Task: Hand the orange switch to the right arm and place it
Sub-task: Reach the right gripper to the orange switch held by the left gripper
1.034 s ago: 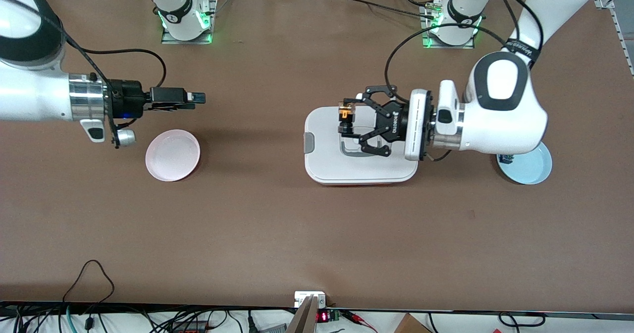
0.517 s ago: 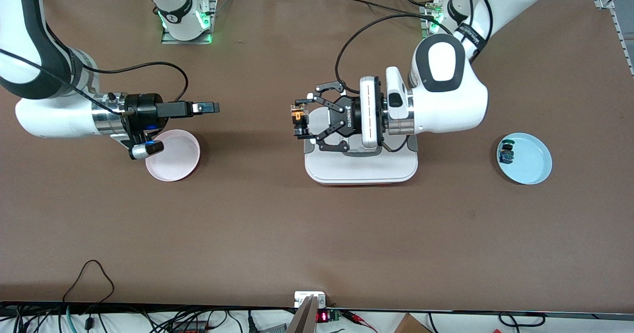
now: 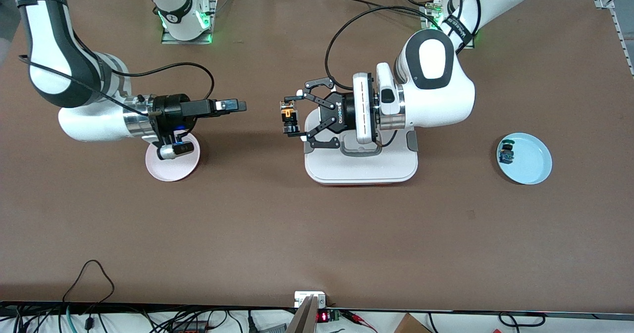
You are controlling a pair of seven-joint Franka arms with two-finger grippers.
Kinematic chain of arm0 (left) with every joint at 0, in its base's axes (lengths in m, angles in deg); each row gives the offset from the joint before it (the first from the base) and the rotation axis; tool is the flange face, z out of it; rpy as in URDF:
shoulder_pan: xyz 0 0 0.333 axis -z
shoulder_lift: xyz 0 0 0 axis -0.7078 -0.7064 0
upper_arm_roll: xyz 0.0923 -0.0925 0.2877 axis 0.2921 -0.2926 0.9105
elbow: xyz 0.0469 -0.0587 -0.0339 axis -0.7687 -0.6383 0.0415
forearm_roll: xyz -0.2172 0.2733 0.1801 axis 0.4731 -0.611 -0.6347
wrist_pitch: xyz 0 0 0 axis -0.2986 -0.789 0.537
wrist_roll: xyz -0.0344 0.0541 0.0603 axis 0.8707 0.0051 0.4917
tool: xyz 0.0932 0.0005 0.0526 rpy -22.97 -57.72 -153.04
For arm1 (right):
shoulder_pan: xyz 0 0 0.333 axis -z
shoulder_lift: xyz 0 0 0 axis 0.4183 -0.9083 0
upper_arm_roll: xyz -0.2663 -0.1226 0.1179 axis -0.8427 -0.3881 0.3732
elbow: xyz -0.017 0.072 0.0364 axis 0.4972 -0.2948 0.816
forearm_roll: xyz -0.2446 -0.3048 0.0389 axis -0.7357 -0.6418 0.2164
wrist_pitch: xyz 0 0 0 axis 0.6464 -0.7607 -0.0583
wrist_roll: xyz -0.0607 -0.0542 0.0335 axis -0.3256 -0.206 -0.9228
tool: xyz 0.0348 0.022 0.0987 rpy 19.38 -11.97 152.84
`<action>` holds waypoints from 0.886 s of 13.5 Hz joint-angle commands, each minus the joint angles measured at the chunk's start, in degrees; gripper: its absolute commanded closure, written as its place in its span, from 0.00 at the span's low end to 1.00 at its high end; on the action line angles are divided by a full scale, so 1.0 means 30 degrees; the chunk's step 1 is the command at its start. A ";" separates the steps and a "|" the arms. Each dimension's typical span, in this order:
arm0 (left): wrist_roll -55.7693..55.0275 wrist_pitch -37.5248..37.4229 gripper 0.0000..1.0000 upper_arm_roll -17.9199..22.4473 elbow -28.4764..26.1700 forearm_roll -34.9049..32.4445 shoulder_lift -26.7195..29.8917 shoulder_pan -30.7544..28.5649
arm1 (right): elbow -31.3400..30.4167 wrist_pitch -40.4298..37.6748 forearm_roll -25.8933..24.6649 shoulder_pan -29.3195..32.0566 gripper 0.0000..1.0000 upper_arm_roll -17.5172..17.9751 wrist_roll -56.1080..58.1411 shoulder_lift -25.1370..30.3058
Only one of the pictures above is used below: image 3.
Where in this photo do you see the orange push-button switch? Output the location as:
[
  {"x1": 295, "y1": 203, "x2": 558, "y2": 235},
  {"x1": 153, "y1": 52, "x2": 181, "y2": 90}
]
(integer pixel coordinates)
[{"x1": 280, "y1": 100, "x2": 303, "y2": 136}]

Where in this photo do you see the pale pink round plate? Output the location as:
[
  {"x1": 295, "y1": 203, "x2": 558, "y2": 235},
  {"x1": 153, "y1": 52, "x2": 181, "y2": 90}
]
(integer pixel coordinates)
[{"x1": 145, "y1": 132, "x2": 201, "y2": 182}]

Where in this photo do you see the red clip lead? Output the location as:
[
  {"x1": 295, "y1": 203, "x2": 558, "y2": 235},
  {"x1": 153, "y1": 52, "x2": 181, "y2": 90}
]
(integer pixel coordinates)
[{"x1": 341, "y1": 310, "x2": 378, "y2": 333}]

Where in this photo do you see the light blue round plate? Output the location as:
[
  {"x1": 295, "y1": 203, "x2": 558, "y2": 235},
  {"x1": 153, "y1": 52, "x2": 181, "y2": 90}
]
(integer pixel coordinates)
[{"x1": 496, "y1": 132, "x2": 553, "y2": 185}]

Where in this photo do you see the brown cardboard piece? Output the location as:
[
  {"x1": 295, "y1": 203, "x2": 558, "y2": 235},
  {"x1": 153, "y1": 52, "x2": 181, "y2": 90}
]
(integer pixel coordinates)
[{"x1": 393, "y1": 313, "x2": 432, "y2": 333}]

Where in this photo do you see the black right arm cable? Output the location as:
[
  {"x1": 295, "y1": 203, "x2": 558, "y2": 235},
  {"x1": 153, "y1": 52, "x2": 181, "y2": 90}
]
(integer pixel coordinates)
[{"x1": 19, "y1": 55, "x2": 215, "y2": 113}]

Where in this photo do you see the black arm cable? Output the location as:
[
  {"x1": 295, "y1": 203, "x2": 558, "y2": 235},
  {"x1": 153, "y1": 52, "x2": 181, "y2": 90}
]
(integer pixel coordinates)
[
  {"x1": 19, "y1": 55, "x2": 215, "y2": 113},
  {"x1": 324, "y1": 5, "x2": 449, "y2": 92}
]

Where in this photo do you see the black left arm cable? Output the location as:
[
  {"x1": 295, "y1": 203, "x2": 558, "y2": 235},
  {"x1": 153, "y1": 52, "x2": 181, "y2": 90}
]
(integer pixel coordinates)
[{"x1": 324, "y1": 5, "x2": 449, "y2": 92}]

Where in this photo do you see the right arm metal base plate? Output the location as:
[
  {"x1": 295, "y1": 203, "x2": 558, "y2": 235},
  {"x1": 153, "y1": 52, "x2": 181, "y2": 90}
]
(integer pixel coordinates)
[{"x1": 160, "y1": 0, "x2": 218, "y2": 45}]

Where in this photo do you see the black cable on table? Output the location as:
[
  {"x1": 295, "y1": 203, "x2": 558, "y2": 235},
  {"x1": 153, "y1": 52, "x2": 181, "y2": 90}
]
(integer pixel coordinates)
[{"x1": 342, "y1": 0, "x2": 436, "y2": 19}]

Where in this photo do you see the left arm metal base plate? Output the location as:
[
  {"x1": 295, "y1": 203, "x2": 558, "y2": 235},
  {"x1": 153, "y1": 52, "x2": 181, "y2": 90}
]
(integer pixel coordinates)
[{"x1": 420, "y1": 1, "x2": 475, "y2": 50}]

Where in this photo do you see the white metal bracket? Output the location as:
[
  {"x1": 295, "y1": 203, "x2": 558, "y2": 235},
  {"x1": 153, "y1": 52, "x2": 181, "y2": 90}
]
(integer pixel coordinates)
[{"x1": 294, "y1": 291, "x2": 328, "y2": 309}]

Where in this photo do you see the thin black looped cable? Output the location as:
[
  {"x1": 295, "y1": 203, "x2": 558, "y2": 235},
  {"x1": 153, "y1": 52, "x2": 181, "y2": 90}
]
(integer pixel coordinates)
[{"x1": 62, "y1": 259, "x2": 116, "y2": 306}]

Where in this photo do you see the blue push-button switch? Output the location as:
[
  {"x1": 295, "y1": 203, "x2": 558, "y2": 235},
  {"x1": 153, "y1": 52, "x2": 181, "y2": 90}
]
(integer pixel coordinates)
[{"x1": 498, "y1": 139, "x2": 516, "y2": 164}]

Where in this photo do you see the aluminium profile post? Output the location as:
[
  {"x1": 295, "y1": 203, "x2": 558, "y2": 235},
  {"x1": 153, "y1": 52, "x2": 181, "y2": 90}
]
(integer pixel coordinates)
[{"x1": 286, "y1": 295, "x2": 320, "y2": 333}]

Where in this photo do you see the black cable oval loop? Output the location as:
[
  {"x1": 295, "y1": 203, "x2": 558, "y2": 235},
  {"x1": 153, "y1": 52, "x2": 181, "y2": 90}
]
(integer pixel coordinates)
[{"x1": 498, "y1": 312, "x2": 546, "y2": 330}]

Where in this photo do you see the aluminium frame rail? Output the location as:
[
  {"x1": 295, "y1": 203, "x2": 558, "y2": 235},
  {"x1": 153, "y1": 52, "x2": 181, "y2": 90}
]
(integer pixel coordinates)
[{"x1": 593, "y1": 0, "x2": 634, "y2": 78}]

